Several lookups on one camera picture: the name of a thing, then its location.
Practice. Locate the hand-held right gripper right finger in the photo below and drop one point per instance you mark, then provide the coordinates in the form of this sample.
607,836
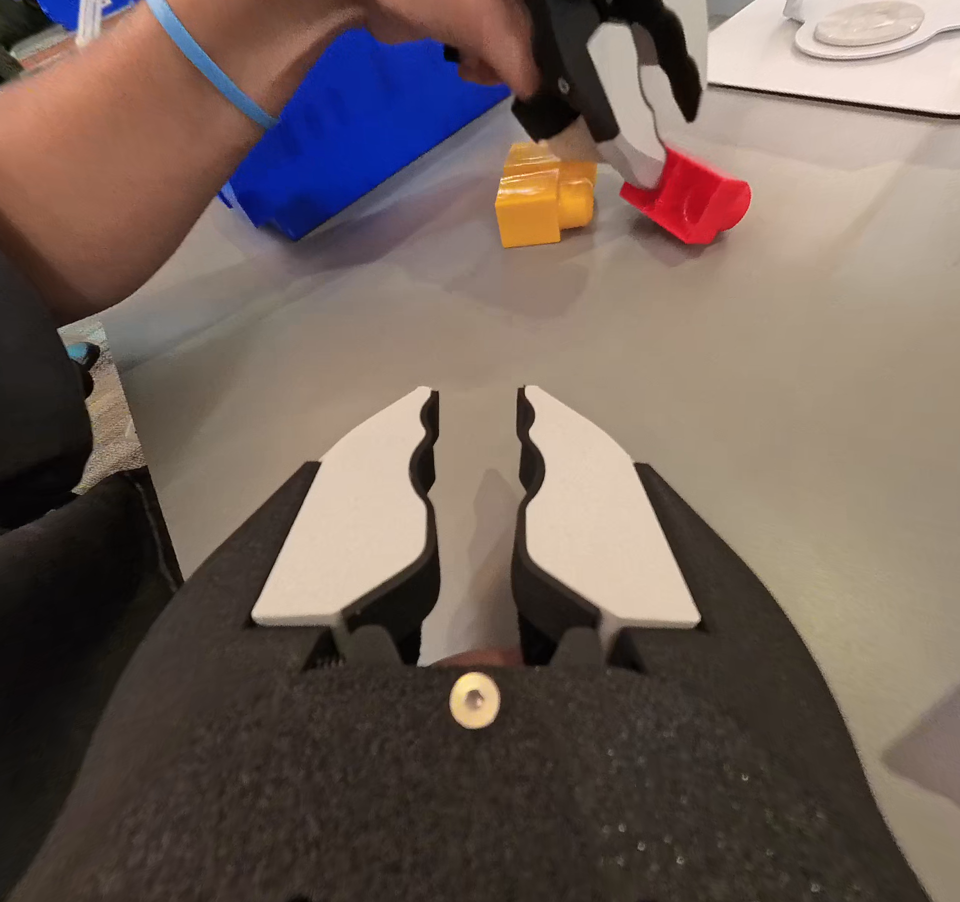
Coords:
607,542

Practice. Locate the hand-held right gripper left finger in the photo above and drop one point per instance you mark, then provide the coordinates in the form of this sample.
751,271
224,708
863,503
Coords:
345,542

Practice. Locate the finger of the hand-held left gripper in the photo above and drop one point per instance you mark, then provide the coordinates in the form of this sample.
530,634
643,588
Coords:
686,1
626,106

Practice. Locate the red two-stud toy block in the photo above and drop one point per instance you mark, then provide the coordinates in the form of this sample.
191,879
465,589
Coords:
690,196

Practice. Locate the yellow single-stud toy block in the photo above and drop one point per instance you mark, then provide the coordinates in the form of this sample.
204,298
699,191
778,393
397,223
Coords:
529,211

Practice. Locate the person's left forearm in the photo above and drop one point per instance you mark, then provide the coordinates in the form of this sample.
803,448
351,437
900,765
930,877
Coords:
112,166

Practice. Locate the grey desk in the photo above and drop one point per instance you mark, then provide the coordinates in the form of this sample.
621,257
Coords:
675,354

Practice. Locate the white stand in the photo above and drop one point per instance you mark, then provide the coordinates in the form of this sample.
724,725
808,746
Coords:
825,69
90,5

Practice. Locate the teal shoe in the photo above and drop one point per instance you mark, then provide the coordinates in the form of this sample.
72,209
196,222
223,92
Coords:
82,353

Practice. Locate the blue wristband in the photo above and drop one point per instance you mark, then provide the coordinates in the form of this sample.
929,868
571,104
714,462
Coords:
210,65

